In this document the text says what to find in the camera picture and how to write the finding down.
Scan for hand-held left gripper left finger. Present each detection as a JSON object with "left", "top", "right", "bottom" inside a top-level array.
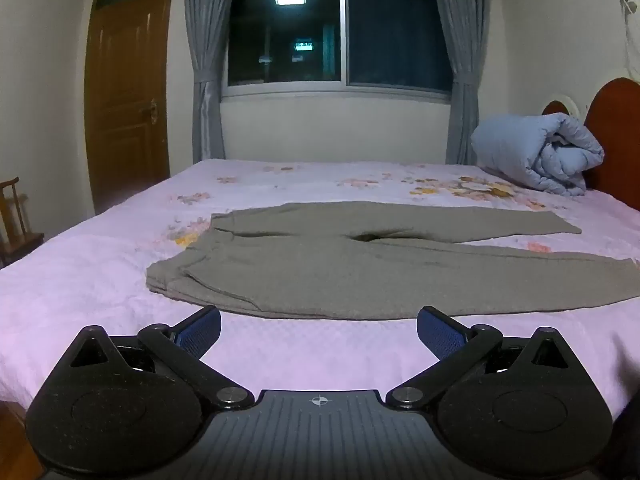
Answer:
[{"left": 64, "top": 305, "right": 256, "bottom": 411}]

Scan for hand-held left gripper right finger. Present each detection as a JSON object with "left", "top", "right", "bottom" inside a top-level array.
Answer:
[{"left": 385, "top": 305, "right": 577, "bottom": 411}]

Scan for grey pants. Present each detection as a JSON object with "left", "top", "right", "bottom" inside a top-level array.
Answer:
[{"left": 145, "top": 201, "right": 640, "bottom": 321}]

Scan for bed with pink floral sheet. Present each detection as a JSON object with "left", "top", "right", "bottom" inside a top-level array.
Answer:
[{"left": 0, "top": 159, "right": 640, "bottom": 413}]

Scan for rolled light blue duvet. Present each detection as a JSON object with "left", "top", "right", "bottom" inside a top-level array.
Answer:
[{"left": 470, "top": 112, "right": 606, "bottom": 197}]

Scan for wooden chair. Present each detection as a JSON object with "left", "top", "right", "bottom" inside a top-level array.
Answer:
[{"left": 0, "top": 176, "right": 46, "bottom": 267}]

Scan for brown wooden door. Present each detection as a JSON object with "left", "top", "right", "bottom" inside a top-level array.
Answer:
[{"left": 84, "top": 0, "right": 177, "bottom": 216}]

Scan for red-brown wooden headboard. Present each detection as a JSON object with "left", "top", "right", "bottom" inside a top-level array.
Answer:
[{"left": 541, "top": 77, "right": 640, "bottom": 211}]

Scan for grey curtain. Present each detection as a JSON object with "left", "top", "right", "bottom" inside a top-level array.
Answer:
[
  {"left": 427, "top": 0, "right": 489, "bottom": 166},
  {"left": 183, "top": 0, "right": 242, "bottom": 163}
]

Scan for window with metal frame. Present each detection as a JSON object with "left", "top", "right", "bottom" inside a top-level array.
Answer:
[{"left": 220, "top": 0, "right": 457, "bottom": 105}]

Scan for white wall fixture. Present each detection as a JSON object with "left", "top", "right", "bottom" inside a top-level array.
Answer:
[{"left": 619, "top": 0, "right": 640, "bottom": 76}]

